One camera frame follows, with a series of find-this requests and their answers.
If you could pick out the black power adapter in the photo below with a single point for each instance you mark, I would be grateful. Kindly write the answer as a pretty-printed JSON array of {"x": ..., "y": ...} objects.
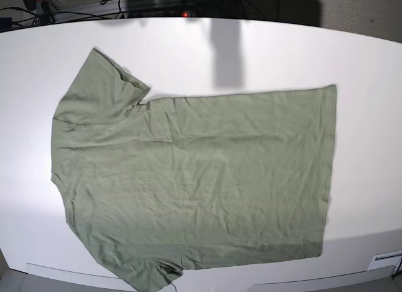
[{"x": 6, "y": 23}]

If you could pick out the black aluminium frame rail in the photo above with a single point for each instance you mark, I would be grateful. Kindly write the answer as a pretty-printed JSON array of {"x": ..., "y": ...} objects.
[{"x": 184, "y": 8}]

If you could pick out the green T-shirt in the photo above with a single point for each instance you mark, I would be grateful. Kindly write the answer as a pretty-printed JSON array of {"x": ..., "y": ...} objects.
[{"x": 154, "y": 188}]

